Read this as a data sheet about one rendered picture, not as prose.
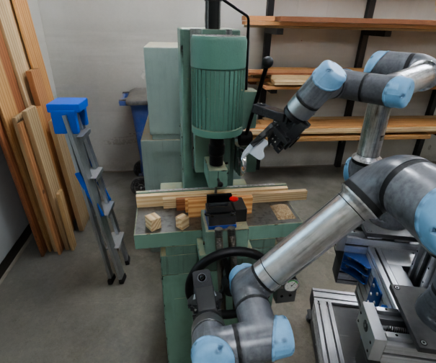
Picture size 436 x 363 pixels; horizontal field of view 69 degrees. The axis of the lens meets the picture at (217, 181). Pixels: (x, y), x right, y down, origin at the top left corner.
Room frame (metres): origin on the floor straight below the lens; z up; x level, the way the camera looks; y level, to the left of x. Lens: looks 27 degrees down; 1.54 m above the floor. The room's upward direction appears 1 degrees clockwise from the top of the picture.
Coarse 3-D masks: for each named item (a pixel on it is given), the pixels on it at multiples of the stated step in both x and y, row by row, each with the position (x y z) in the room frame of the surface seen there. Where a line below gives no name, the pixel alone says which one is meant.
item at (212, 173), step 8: (208, 160) 1.12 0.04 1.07; (208, 168) 1.04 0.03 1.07; (216, 168) 1.04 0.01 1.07; (224, 168) 1.05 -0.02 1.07; (208, 176) 1.02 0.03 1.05; (216, 176) 1.02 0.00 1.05; (224, 176) 1.03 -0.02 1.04; (208, 184) 1.02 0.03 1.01; (216, 184) 1.02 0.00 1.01; (224, 184) 1.03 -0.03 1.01
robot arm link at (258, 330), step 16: (240, 304) 0.47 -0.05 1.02; (256, 304) 0.46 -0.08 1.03; (240, 320) 0.44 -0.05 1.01; (256, 320) 0.43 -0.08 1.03; (272, 320) 0.42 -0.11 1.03; (240, 336) 0.39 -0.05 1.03; (256, 336) 0.39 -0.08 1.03; (272, 336) 0.39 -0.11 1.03; (288, 336) 0.39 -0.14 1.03; (240, 352) 0.37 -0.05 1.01; (256, 352) 0.37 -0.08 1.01; (272, 352) 0.37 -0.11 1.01; (288, 352) 0.38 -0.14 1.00
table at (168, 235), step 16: (144, 208) 1.03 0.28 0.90; (160, 208) 1.03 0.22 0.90; (176, 208) 1.04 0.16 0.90; (256, 208) 1.05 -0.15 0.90; (144, 224) 0.93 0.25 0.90; (192, 224) 0.93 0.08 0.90; (256, 224) 0.94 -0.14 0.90; (272, 224) 0.95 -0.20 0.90; (288, 224) 0.95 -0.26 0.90; (144, 240) 0.87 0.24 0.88; (160, 240) 0.88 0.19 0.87; (176, 240) 0.88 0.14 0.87; (192, 240) 0.89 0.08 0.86; (240, 256) 0.83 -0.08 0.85
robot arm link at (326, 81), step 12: (324, 60) 0.84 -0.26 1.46; (324, 72) 0.81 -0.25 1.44; (336, 72) 0.80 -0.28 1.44; (312, 84) 0.82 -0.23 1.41; (324, 84) 0.80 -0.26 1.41; (336, 84) 0.80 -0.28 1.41; (300, 96) 0.84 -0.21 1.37; (312, 96) 0.82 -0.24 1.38; (324, 96) 0.81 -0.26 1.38; (336, 96) 0.85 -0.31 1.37; (312, 108) 0.83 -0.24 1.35
